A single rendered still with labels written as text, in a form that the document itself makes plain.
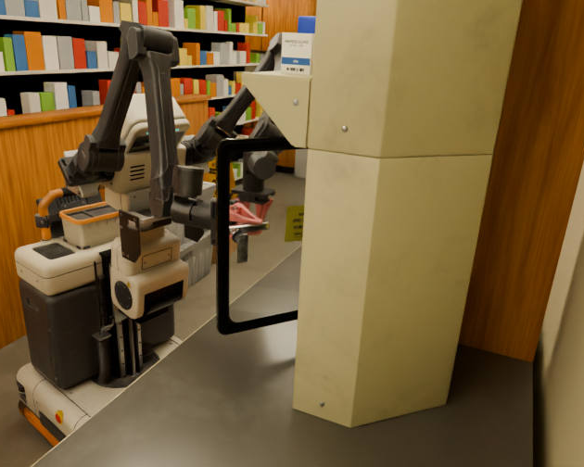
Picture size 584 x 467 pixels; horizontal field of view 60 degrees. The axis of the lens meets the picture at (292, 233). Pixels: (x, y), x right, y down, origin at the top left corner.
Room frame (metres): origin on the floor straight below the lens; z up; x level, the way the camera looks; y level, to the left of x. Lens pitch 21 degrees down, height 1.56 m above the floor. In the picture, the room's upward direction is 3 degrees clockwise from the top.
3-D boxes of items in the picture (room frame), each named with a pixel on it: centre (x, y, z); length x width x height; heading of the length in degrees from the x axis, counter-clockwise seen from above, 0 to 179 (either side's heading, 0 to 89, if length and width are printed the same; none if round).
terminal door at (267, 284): (0.97, 0.01, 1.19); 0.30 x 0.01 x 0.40; 118
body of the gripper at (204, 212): (1.03, 0.17, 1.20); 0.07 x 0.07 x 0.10; 67
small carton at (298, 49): (0.86, 0.00, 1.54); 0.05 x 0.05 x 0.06; 68
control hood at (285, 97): (0.92, -0.03, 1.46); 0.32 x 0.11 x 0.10; 157
